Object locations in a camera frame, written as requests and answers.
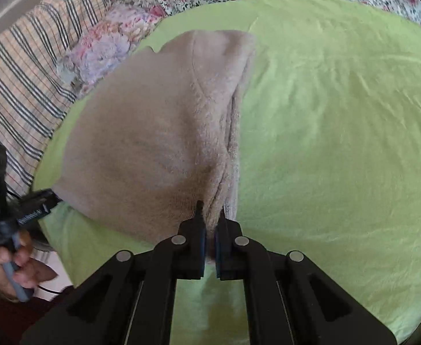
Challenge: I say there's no black cable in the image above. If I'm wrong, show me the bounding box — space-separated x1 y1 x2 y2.
32 284 75 293

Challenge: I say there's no light green bed sheet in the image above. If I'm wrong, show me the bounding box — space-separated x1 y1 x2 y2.
32 0 421 345

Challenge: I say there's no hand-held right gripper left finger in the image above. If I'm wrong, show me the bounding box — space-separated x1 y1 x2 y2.
20 200 207 345

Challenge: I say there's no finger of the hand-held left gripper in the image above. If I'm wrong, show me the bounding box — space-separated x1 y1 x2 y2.
34 189 62 211

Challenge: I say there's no dark red cloth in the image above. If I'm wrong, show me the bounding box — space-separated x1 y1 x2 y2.
0 262 74 345

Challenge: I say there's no plaid blanket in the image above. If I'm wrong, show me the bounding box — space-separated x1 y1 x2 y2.
0 0 132 259

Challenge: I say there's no beige knit sweater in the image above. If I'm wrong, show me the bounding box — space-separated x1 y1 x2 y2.
52 30 258 261

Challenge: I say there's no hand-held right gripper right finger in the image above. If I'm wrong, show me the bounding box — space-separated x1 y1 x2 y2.
214 206 400 345

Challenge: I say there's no floral pink lilac cloth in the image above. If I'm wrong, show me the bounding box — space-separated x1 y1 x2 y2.
57 5 168 96

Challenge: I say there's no person's left hand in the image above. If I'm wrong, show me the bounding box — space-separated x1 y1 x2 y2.
0 228 58 300

